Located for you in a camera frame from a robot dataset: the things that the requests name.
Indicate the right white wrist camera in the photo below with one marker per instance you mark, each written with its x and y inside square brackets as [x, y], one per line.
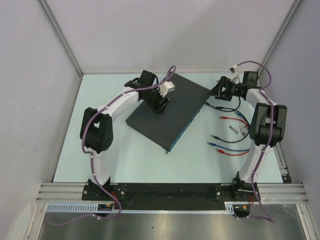
[235, 74]

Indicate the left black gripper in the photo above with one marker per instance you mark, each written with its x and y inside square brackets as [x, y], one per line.
[156, 107]

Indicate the grey slotted cable duct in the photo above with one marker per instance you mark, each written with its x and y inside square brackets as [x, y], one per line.
[97, 208]

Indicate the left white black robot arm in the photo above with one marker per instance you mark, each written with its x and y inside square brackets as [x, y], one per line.
[96, 131]

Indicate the black network switch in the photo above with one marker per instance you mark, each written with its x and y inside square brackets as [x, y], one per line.
[165, 129]

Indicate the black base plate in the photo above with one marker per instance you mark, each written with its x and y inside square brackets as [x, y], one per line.
[170, 196]

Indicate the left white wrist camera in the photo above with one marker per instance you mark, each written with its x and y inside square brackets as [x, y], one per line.
[166, 87]

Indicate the aluminium frame rail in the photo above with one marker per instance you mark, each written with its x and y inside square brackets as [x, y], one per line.
[271, 193]

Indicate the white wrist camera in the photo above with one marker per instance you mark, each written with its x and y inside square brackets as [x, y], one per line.
[235, 74]
[166, 87]

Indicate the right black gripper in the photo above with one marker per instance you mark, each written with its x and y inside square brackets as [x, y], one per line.
[225, 82]

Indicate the silver transceiver module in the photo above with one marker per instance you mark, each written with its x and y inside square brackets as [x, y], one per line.
[242, 130]
[233, 129]

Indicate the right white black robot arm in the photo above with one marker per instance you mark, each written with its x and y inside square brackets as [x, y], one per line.
[267, 128]

